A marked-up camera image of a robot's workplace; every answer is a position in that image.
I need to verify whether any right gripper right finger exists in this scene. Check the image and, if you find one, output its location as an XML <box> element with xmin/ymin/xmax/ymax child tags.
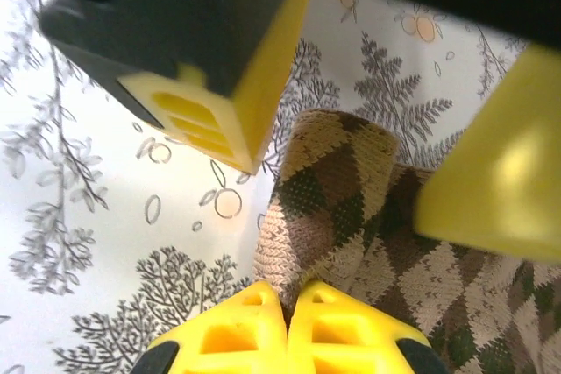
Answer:
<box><xmin>287</xmin><ymin>280</ymin><xmax>451</xmax><ymax>374</ymax></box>

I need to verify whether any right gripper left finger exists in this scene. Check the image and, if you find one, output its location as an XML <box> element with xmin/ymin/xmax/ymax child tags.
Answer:
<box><xmin>131</xmin><ymin>280</ymin><xmax>290</xmax><ymax>374</ymax></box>

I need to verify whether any brown argyle sock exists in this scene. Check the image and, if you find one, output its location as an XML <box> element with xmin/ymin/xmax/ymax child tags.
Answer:
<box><xmin>253</xmin><ymin>109</ymin><xmax>561</xmax><ymax>374</ymax></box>

